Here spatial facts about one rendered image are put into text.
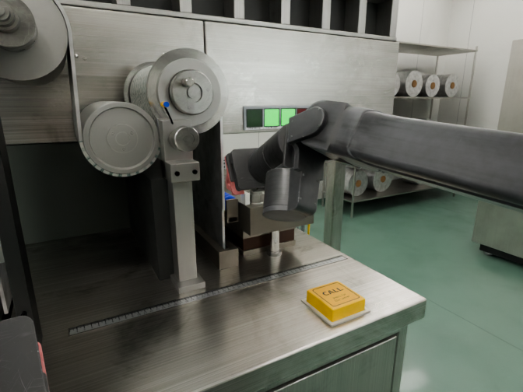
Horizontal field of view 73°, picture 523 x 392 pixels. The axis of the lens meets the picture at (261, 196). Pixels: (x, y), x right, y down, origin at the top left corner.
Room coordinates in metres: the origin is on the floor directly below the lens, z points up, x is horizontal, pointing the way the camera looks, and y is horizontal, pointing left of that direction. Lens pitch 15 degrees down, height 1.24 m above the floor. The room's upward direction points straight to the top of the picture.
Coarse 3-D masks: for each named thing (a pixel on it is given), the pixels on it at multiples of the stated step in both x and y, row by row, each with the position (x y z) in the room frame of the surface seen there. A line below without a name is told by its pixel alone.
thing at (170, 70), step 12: (180, 60) 0.64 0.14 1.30; (192, 60) 0.65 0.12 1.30; (168, 72) 0.63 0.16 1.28; (204, 72) 0.66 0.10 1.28; (168, 84) 0.62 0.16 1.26; (216, 84) 0.67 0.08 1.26; (168, 96) 0.62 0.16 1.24; (216, 96) 0.67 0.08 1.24; (168, 108) 0.62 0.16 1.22; (216, 108) 0.67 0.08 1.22; (192, 120) 0.64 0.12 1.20; (204, 120) 0.65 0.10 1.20
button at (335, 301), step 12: (324, 288) 0.54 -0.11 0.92; (336, 288) 0.54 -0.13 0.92; (348, 288) 0.54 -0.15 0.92; (312, 300) 0.52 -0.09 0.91; (324, 300) 0.50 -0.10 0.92; (336, 300) 0.50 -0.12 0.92; (348, 300) 0.50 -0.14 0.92; (360, 300) 0.50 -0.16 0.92; (324, 312) 0.49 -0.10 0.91; (336, 312) 0.48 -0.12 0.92; (348, 312) 0.49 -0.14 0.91
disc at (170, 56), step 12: (180, 48) 0.64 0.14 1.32; (156, 60) 0.62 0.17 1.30; (168, 60) 0.63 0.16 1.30; (204, 60) 0.66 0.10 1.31; (156, 72) 0.62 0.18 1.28; (216, 72) 0.67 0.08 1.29; (156, 84) 0.62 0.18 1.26; (156, 96) 0.62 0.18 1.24; (156, 108) 0.62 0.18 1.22; (216, 120) 0.67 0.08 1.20
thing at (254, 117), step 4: (248, 112) 1.07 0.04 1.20; (252, 112) 1.07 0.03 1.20; (256, 112) 1.08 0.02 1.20; (260, 112) 1.08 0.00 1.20; (248, 116) 1.07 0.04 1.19; (252, 116) 1.07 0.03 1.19; (256, 116) 1.08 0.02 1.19; (260, 116) 1.08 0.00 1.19; (248, 120) 1.07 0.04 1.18; (252, 120) 1.07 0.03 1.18; (256, 120) 1.08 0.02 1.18; (260, 120) 1.08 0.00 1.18; (248, 124) 1.06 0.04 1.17; (252, 124) 1.07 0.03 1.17; (256, 124) 1.08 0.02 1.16; (260, 124) 1.08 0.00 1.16
